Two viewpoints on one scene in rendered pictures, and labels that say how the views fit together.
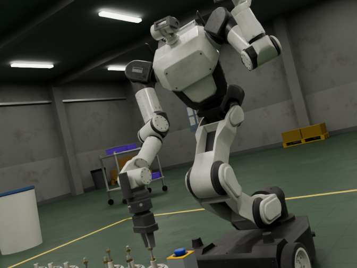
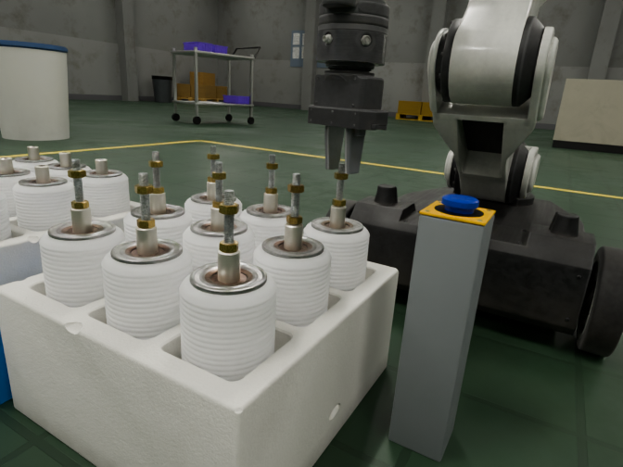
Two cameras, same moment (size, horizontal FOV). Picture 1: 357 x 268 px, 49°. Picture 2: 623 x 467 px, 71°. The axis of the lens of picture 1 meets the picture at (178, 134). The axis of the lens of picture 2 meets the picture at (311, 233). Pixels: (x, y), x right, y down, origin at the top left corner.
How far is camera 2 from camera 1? 0.96 m
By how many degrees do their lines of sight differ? 21
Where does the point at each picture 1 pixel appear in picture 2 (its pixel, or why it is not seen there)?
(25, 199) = (49, 63)
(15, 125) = not seen: outside the picture
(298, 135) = (417, 108)
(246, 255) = (512, 247)
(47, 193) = (88, 86)
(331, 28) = not seen: outside the picture
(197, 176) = (480, 38)
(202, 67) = not seen: outside the picture
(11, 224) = (22, 95)
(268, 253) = (570, 257)
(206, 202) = (454, 116)
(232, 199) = (527, 122)
